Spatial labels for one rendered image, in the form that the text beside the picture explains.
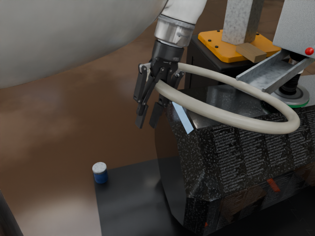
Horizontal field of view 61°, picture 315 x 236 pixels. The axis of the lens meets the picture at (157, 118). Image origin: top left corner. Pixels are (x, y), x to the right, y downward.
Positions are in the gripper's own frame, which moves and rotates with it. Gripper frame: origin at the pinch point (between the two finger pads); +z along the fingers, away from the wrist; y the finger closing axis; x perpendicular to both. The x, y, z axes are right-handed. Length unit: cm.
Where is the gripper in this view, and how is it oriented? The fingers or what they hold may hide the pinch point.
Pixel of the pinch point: (148, 115)
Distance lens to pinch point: 73.8
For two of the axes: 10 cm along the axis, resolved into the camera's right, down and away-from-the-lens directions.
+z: -2.8, 8.8, 3.8
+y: 8.2, 0.1, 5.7
